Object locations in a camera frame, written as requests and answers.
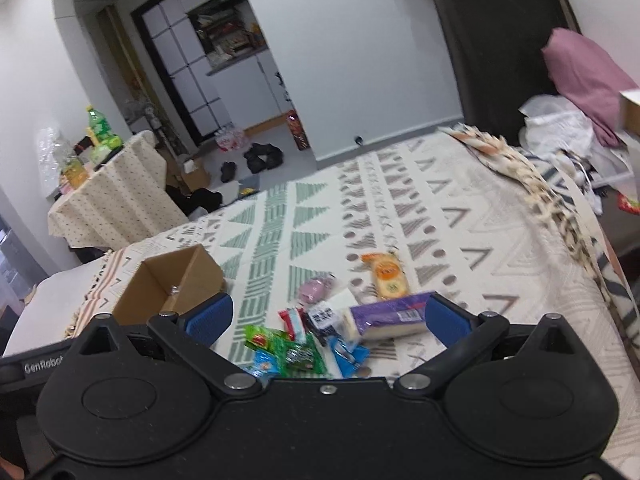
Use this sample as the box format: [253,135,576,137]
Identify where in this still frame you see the black and white snack packet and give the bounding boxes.
[306,292,353,342]

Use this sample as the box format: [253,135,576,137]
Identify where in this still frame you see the red patterned package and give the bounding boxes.
[285,110,311,151]

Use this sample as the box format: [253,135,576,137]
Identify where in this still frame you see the table with dotted tablecloth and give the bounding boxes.
[47,130,190,252]

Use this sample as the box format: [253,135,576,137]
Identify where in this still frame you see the white plastic bag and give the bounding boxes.
[518,94,631,196]

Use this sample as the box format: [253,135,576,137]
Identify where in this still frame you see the open cardboard box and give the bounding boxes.
[170,156,212,195]

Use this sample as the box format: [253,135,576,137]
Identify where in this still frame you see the green tissue box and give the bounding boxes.
[89,136,124,167]

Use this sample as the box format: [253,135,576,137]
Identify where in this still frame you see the patterned white bed blanket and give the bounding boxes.
[65,132,618,381]

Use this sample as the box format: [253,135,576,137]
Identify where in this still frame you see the black clothes pile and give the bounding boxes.
[165,185,224,217]

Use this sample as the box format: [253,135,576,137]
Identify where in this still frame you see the clear plastic bag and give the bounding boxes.
[36,126,77,181]

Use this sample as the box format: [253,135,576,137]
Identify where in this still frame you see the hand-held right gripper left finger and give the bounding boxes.
[71,293,263,398]

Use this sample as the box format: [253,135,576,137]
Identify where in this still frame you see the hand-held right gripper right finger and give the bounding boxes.
[394,293,582,398]

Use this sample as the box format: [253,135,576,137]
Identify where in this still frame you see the black headboard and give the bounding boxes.
[434,0,582,133]

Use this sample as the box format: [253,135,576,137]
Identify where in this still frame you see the small blue snack packet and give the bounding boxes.
[245,350,281,378]

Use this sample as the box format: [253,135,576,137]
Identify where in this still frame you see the red and white snack packet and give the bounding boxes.
[278,307,309,345]

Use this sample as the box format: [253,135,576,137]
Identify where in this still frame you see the brown cardboard box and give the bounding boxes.
[112,244,226,328]

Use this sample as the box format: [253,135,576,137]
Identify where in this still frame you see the black framed glass door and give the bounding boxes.
[131,0,227,144]

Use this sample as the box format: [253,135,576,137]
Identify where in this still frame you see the purple and white packet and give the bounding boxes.
[348,291,432,343]

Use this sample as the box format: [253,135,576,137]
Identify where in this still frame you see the pair of black shoes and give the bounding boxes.
[243,142,284,174]

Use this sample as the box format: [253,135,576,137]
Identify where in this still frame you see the green soda bottle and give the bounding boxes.
[86,105,120,150]

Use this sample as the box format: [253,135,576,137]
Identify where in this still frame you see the pink pillow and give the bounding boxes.
[541,27,640,148]

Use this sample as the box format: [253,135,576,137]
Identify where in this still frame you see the white bed sheet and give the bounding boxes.
[7,259,113,358]

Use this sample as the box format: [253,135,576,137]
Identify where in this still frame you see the cluttered white shelf cabinet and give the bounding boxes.
[186,0,273,70]

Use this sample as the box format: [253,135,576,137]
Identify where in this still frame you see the white standing fan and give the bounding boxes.
[124,99,162,133]

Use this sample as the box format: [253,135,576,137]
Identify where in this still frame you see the pink snack packet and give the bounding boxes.
[299,272,336,306]

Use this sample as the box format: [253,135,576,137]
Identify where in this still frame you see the pink pack of bottles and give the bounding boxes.
[215,128,247,154]

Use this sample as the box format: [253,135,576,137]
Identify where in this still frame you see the fringed striped throw blanket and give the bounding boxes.
[439,124,640,321]

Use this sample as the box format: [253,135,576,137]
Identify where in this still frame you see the green snack packet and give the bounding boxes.
[243,325,329,378]

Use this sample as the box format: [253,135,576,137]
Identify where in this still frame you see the orange cracker packet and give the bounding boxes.
[361,251,411,302]

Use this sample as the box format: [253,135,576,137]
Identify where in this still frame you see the yellow drink bottle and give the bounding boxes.
[60,146,92,191]

